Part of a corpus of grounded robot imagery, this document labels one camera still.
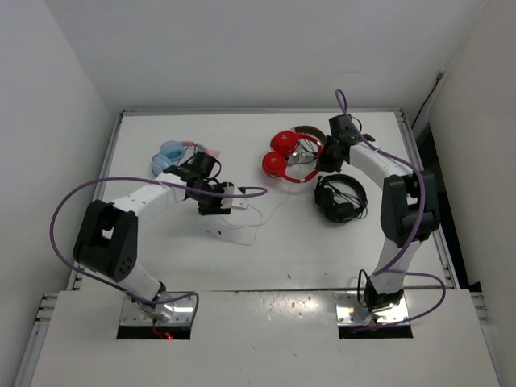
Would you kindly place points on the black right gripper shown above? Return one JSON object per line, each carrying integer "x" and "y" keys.
{"x": 323, "y": 163}

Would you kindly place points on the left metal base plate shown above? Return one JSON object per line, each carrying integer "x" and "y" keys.
{"x": 173, "y": 314}

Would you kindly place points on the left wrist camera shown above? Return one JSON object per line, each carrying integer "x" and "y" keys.
{"x": 233, "y": 199}

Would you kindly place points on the black headphones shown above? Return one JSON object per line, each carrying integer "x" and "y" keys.
{"x": 340, "y": 198}

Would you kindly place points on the red wireless headphones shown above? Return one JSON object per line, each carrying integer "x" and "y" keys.
{"x": 274, "y": 163}

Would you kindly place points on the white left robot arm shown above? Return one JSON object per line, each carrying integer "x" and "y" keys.
{"x": 107, "y": 242}

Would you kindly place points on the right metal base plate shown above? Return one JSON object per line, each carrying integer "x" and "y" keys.
{"x": 350, "y": 313}

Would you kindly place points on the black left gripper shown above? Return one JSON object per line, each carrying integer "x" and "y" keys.
{"x": 214, "y": 209}

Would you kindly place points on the pink blue cat-ear headphones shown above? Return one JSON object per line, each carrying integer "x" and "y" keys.
{"x": 172, "y": 153}

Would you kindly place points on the brown silver headphones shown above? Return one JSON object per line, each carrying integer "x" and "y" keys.
{"x": 307, "y": 149}

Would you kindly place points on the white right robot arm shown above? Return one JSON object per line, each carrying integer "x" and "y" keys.
{"x": 409, "y": 205}

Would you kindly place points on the metal base plate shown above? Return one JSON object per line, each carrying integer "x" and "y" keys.
{"x": 350, "y": 313}
{"x": 173, "y": 314}

